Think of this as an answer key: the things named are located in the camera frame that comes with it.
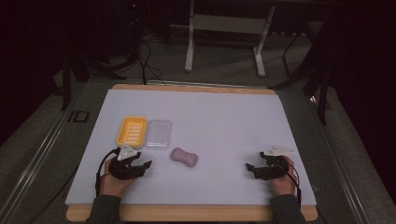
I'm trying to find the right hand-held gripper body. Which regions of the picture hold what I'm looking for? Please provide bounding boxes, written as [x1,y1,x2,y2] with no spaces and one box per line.
[261,144,295,181]

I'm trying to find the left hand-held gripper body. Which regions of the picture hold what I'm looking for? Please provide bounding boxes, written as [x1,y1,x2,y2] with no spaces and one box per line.
[107,143,146,181]

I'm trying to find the yellow soap dish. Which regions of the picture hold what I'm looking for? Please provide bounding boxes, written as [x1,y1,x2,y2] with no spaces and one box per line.
[116,116,149,149]

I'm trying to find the clear plastic soap dish lid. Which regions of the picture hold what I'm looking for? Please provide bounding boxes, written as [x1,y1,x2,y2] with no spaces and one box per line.
[144,119,173,150]

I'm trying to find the person's right hand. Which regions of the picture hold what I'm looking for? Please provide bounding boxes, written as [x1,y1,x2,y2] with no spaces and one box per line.
[269,155,299,198]

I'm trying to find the person's left hand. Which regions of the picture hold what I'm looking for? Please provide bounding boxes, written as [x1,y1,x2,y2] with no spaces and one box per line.
[99,157,136,199]

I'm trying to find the white table mat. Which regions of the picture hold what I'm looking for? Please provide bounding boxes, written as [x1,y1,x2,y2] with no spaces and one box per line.
[64,88,318,207]

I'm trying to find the black metal stand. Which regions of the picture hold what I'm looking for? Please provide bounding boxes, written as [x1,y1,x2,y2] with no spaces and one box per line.
[268,60,333,126]
[60,50,127,112]

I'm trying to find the black chair leg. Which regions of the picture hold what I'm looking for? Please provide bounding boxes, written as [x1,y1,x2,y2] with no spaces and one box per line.
[281,32,301,77]

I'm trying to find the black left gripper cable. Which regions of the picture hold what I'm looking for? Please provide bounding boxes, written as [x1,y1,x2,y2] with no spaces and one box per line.
[94,147,121,198]

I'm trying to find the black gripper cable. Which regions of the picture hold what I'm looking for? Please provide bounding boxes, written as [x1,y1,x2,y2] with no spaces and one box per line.
[94,147,121,198]
[279,160,303,207]

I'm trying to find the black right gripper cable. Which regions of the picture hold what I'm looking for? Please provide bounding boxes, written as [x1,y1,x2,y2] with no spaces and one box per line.
[279,160,303,207]

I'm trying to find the metal floor rail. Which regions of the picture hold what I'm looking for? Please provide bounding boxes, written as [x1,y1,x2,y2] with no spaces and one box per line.
[307,95,372,224]
[0,83,86,224]

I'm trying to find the black floor cables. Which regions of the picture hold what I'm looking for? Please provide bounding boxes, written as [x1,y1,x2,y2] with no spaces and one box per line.
[135,38,168,86]

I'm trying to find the white metal table frame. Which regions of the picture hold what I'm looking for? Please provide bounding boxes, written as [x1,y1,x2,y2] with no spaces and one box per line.
[184,0,276,78]

